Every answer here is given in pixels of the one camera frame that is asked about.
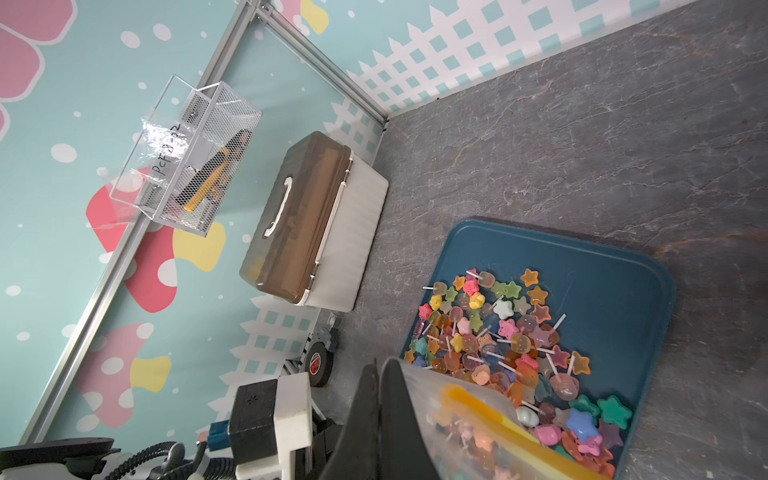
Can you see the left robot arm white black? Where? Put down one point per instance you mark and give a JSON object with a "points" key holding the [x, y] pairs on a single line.
{"points": [[78, 458]]}

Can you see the candy ziploc bag yellow label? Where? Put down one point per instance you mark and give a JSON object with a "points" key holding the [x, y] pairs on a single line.
{"points": [[472, 432]]}

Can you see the black tape roll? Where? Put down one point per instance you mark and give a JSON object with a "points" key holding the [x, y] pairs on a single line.
{"points": [[318, 364]]}

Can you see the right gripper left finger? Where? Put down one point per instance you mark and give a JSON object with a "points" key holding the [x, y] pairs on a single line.
{"points": [[356, 455]]}

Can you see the teal plastic tray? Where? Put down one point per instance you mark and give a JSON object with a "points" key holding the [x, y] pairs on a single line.
{"points": [[614, 305]]}

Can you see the pile of colourful candies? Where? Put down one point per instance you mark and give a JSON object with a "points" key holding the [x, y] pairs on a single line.
{"points": [[501, 336]]}

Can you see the yellow item in white basket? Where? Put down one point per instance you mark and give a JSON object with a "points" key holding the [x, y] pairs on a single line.
{"points": [[211, 173]]}

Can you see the brown lid storage box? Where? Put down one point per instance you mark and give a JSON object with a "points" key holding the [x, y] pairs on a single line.
{"points": [[313, 240]]}

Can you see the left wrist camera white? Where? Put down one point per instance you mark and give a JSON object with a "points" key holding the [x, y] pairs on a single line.
{"points": [[270, 422]]}

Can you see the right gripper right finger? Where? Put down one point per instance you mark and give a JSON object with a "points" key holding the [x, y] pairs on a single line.
{"points": [[403, 454]]}

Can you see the white wire basket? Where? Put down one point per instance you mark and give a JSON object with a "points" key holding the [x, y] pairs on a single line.
{"points": [[185, 128]]}

